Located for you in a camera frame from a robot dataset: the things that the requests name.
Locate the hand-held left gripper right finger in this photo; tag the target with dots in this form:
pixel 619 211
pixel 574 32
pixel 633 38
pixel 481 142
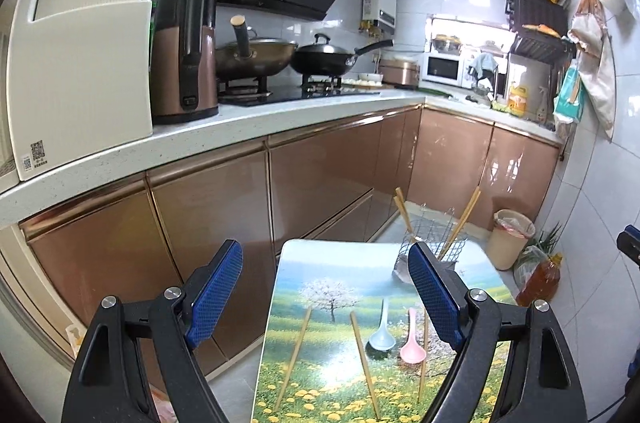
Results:
pixel 435 298

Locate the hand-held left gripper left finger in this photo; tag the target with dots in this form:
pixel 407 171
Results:
pixel 215 298

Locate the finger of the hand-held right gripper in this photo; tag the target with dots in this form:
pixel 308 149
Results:
pixel 630 249
pixel 633 231

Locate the pink spoon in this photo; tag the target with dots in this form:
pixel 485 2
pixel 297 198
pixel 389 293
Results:
pixel 411 350

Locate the light blue spoon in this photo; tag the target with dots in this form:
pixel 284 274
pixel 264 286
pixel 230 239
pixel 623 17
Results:
pixel 380 340

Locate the wooden chopstick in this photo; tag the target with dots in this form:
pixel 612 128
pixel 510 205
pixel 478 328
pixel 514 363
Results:
pixel 364 363
pixel 404 203
pixel 457 225
pixel 470 205
pixel 422 378
pixel 295 355
pixel 404 219

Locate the green onions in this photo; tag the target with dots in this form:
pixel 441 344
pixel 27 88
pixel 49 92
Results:
pixel 547 240

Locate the beige trash bin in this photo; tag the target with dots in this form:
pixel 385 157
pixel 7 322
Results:
pixel 505 250

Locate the amber oil bottle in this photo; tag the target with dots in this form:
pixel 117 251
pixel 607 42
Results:
pixel 537 283

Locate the teal packet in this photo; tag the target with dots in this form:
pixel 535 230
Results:
pixel 570 98

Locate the white spray bottle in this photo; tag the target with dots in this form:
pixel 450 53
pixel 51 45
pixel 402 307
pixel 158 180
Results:
pixel 542 105

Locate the hanging white bags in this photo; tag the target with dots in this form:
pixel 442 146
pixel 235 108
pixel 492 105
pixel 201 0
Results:
pixel 595 73

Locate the brown lower cabinets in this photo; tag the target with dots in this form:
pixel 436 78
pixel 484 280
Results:
pixel 320 173

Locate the white kitchen countertop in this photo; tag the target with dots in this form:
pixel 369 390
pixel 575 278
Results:
pixel 150 138

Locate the yellow oil bottle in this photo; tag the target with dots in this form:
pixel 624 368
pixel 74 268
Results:
pixel 518 100

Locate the black gas stove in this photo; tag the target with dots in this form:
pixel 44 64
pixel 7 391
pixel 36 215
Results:
pixel 280 93

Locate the grey-blue cloth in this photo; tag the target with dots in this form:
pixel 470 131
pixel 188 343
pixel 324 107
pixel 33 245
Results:
pixel 482 63

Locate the brown rice cooker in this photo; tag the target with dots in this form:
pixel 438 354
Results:
pixel 397 73

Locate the brown electric kettle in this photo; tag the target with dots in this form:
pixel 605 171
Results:
pixel 172 73

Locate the plate of white buns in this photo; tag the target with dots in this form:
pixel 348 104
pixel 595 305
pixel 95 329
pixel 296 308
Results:
pixel 367 79

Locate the white microwave oven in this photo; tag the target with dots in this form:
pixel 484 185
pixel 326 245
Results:
pixel 440 68

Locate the bronze wok with lid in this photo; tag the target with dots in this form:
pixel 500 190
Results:
pixel 260 55

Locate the steel pot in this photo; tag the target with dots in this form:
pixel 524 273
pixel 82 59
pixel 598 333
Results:
pixel 445 43

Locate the black wok with lid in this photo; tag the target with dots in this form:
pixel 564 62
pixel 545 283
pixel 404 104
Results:
pixel 320 60

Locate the cream countertop appliance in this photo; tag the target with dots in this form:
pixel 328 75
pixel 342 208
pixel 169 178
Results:
pixel 85 53

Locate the black wall rack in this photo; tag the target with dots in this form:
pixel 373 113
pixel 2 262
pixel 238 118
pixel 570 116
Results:
pixel 540 48

